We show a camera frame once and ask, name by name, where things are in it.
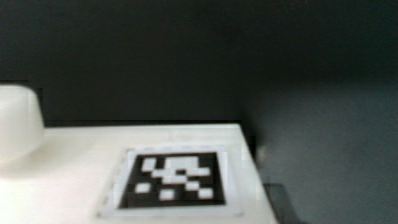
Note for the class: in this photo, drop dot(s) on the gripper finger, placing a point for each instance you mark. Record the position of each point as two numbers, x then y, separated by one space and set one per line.
282 204

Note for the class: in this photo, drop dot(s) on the white front drawer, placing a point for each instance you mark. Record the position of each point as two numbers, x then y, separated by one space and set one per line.
124 175

